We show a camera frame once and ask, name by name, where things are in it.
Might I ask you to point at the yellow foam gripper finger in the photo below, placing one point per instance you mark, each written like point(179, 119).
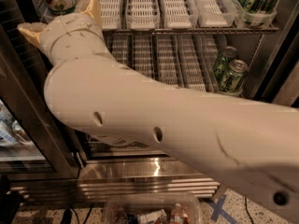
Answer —
point(31, 31)
point(91, 8)

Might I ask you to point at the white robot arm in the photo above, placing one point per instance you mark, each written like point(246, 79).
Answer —
point(248, 146)

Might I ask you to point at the glass fridge door left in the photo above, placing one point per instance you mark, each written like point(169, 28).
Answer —
point(23, 72)

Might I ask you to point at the rear green can middle shelf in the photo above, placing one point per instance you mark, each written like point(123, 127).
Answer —
point(226, 55)

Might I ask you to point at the green can shelf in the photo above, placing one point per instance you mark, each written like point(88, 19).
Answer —
point(233, 76)
point(226, 55)

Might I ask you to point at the stainless steel fridge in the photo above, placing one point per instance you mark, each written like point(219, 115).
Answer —
point(149, 170)

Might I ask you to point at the front green can middle shelf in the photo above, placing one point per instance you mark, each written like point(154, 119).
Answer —
point(233, 76)

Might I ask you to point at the clear plastic bin on floor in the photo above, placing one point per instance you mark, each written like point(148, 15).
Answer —
point(153, 208)

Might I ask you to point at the blue tape cross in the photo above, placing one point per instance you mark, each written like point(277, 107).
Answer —
point(218, 211)

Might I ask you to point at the top wire shelf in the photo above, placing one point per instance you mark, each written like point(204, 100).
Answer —
point(194, 31)

